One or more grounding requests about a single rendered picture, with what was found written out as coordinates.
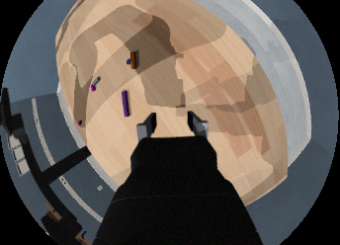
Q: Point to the orange rod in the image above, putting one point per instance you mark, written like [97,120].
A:
[133,60]

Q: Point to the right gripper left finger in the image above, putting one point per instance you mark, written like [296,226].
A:
[147,127]

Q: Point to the purple rod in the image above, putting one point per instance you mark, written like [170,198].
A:
[125,104]

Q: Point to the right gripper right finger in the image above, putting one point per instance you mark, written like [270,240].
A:
[197,126]

